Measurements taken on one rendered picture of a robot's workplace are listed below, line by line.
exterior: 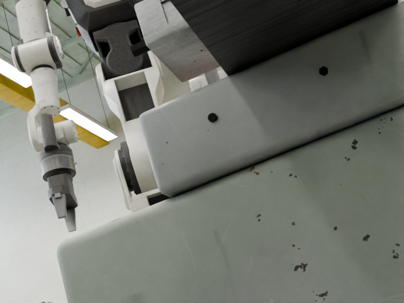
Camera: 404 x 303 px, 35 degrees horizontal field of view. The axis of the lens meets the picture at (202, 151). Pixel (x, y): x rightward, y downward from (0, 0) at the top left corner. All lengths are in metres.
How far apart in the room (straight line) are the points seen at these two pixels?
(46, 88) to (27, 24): 0.22
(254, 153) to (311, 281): 0.17
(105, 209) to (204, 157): 10.41
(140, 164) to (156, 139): 0.70
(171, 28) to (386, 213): 0.37
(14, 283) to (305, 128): 11.27
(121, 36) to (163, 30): 0.95
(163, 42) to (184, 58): 0.07
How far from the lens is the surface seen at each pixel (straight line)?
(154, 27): 0.88
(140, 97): 1.71
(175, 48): 0.90
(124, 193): 1.55
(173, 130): 0.82
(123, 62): 1.77
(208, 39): 0.73
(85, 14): 1.86
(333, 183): 0.77
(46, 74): 1.84
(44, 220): 11.76
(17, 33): 10.48
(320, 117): 0.78
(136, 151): 1.54
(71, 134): 1.73
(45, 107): 1.79
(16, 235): 12.03
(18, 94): 9.09
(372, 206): 0.76
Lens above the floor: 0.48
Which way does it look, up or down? 19 degrees up
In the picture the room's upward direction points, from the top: 18 degrees counter-clockwise
